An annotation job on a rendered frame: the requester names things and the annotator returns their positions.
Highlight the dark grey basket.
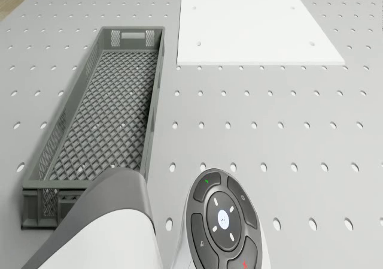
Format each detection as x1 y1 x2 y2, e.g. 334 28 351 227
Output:
20 26 166 230

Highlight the white board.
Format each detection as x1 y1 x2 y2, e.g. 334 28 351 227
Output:
176 0 346 66

